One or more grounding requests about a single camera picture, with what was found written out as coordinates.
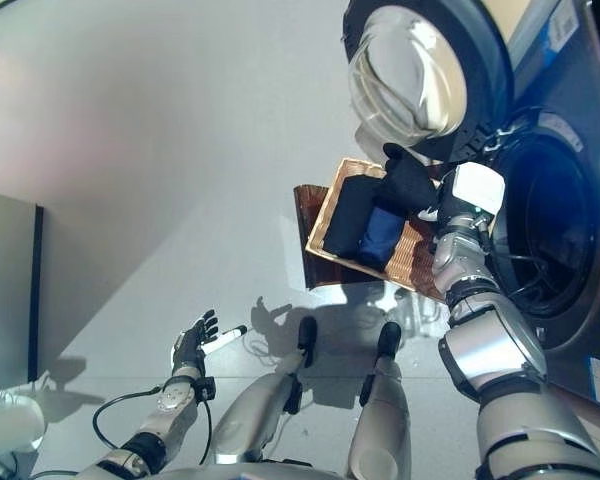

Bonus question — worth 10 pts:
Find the silver right robot leg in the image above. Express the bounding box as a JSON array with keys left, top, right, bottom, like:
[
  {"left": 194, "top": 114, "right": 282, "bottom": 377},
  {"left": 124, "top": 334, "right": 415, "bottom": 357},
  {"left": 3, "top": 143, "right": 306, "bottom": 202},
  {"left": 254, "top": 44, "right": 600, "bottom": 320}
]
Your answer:
[{"left": 346, "top": 321, "right": 414, "bottom": 480}]

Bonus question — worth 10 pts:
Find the brown wooden stool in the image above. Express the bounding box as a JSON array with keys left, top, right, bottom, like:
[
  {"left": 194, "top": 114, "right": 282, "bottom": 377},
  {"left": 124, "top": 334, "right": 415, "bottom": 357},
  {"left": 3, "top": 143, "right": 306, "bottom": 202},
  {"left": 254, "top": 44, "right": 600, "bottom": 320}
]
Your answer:
[{"left": 292, "top": 183, "right": 399, "bottom": 291}]

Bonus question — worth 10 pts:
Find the blue garment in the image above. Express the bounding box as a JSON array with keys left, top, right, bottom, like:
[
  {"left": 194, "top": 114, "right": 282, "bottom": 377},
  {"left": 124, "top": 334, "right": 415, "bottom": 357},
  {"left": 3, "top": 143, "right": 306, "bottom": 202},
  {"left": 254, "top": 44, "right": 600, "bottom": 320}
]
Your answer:
[{"left": 357, "top": 204, "right": 407, "bottom": 272}]

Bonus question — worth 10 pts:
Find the white cabinet side panel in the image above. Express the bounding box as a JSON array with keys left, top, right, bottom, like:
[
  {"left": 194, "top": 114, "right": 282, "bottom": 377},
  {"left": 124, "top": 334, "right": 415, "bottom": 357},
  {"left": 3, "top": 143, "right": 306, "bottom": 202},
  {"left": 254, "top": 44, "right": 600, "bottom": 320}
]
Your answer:
[{"left": 499, "top": 0, "right": 589, "bottom": 69}]

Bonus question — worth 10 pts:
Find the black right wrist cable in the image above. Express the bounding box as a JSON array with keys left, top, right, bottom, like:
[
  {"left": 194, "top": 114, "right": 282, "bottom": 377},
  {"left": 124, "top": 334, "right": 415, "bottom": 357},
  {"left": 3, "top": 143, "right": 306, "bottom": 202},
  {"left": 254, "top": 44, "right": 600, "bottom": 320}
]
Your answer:
[{"left": 477, "top": 219, "right": 551, "bottom": 304}]

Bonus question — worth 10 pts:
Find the round glass washing machine door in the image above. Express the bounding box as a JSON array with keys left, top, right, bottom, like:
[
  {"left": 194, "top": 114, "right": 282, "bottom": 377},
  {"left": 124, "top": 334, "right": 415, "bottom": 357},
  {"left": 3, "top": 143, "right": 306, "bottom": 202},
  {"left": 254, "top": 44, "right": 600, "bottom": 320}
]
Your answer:
[{"left": 340, "top": 0, "right": 517, "bottom": 169}]

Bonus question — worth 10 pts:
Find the grey cabinet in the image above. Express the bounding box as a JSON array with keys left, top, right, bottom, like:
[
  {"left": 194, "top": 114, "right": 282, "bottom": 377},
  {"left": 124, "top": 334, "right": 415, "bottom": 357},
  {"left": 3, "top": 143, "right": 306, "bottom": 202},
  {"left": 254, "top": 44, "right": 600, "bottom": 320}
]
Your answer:
[{"left": 0, "top": 189, "right": 45, "bottom": 397}]

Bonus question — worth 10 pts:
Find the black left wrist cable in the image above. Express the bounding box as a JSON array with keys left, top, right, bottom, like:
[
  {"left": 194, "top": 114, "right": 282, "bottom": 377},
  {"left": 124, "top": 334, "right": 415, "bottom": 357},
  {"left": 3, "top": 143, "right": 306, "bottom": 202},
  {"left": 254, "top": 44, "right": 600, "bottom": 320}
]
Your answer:
[{"left": 92, "top": 384, "right": 214, "bottom": 469}]

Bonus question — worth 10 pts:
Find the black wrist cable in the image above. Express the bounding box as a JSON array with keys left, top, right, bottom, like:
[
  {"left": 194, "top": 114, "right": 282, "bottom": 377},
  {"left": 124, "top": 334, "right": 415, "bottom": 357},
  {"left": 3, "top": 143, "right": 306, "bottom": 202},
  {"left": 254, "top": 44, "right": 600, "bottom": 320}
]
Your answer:
[
  {"left": 477, "top": 219, "right": 551, "bottom": 304},
  {"left": 92, "top": 384, "right": 214, "bottom": 469}
]

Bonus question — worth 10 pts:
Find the silver robot torso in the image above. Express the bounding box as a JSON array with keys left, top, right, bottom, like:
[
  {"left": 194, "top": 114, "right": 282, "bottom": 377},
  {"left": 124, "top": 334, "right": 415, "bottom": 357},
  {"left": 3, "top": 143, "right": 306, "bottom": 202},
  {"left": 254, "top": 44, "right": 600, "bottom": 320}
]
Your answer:
[{"left": 144, "top": 462, "right": 354, "bottom": 480}]

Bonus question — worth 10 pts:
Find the rectangular wicker laundry basket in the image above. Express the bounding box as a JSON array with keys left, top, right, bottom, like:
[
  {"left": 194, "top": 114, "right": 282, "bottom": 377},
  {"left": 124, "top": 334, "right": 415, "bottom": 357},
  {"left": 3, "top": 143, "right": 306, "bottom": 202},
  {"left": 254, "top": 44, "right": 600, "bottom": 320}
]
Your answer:
[{"left": 303, "top": 157, "right": 451, "bottom": 302}]

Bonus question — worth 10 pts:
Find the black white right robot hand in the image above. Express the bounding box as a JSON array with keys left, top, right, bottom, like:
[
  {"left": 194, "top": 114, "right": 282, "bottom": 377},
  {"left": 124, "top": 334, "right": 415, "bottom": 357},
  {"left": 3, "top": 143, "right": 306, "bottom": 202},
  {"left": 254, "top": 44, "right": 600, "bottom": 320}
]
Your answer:
[{"left": 417, "top": 161, "right": 507, "bottom": 235}]

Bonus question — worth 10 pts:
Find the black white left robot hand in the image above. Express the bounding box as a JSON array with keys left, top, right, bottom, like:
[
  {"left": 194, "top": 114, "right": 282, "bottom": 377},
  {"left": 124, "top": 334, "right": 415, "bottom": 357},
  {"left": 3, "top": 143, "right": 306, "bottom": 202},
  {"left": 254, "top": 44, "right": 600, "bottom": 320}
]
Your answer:
[{"left": 171, "top": 308, "right": 249, "bottom": 379}]

